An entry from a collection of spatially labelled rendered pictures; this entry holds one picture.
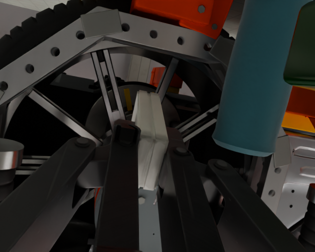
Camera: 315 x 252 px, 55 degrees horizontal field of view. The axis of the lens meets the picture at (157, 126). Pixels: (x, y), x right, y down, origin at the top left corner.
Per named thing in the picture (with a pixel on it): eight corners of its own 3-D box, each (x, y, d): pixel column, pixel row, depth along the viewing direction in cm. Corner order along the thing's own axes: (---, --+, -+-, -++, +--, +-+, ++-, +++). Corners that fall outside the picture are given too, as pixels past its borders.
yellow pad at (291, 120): (260, 106, 110) (257, 119, 111) (283, 111, 97) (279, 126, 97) (293, 112, 113) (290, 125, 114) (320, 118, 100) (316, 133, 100)
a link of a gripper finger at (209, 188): (168, 173, 13) (233, 183, 13) (160, 124, 18) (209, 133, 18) (160, 201, 14) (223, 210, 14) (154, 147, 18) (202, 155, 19)
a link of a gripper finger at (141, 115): (141, 190, 15) (126, 188, 15) (139, 130, 22) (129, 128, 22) (154, 137, 14) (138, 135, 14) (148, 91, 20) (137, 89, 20)
